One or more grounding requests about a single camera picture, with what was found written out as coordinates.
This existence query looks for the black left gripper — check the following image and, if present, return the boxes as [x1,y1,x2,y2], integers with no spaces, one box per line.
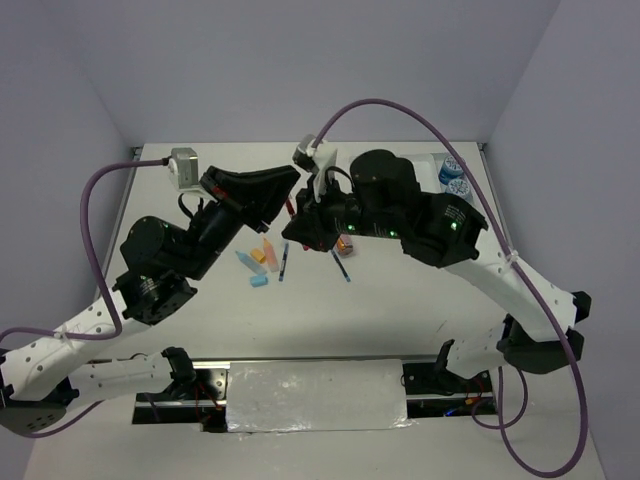
[192,174,299,284]

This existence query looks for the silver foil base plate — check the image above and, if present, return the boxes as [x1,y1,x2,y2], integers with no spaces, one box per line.
[226,359,410,433]

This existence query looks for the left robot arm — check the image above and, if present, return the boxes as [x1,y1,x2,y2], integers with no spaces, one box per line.
[1,166,299,439]

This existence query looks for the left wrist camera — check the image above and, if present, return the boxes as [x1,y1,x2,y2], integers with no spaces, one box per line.
[168,147,200,193]

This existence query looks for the white compartment tray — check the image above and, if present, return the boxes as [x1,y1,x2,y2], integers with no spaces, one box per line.
[407,153,448,192]

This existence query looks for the teal pen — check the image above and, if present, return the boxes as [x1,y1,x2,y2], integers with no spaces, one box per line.
[330,249,351,283]

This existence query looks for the red pen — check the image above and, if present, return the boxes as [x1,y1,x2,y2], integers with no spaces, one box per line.
[285,198,296,217]

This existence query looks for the orange highlighter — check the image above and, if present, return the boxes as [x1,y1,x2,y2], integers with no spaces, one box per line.
[263,238,279,272]

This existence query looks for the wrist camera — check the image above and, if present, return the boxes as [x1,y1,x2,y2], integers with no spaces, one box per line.
[292,134,338,174]
[168,147,200,193]

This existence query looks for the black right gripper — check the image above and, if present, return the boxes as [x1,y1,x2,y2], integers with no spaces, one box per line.
[286,168,401,248]

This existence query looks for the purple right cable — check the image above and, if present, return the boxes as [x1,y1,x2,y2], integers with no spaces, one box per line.
[313,98,586,475]

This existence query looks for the blue highlighter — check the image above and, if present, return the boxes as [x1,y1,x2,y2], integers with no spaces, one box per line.
[235,251,267,275]

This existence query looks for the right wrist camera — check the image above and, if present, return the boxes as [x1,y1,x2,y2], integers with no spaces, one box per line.
[292,134,338,174]

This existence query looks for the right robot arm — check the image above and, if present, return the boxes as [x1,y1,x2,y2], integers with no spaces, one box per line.
[282,149,591,391]

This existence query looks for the yellow highlighter cap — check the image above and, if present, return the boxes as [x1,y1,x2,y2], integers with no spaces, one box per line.
[250,248,266,264]

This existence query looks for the blue pen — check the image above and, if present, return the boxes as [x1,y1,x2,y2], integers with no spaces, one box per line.
[278,241,290,282]

